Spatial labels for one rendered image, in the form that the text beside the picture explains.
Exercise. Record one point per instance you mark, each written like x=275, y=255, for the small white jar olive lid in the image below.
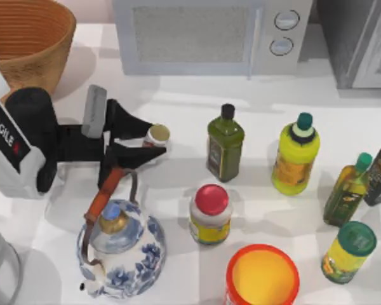
x=158, y=134

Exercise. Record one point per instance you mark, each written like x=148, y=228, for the pale grey rounded box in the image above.
x=94, y=111

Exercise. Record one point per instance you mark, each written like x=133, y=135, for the dark green bottle black cap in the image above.
x=225, y=149

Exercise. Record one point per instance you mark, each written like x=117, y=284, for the blue and white porcelain teapot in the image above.
x=127, y=251

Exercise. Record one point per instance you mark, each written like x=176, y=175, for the red-lidded jar yellow label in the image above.
x=210, y=216

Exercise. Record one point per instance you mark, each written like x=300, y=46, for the brown woven basket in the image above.
x=31, y=63

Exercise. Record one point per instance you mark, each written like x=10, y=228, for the pale microwave oven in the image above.
x=193, y=35

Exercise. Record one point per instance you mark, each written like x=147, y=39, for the grey metal cylinder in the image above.
x=1, y=270

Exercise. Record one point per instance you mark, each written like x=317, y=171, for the yellow-green bottle teal cap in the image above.
x=295, y=159

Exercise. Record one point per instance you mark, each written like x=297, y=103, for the orange and yellow can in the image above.
x=262, y=276

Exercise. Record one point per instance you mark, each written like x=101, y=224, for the round microwave knob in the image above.
x=281, y=46
x=287, y=19

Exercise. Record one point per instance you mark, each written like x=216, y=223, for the olive oil bottle green cap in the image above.
x=344, y=193

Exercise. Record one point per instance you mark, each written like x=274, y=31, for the yellow can green lid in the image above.
x=349, y=254

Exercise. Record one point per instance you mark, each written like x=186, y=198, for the grey cabinet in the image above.
x=352, y=41

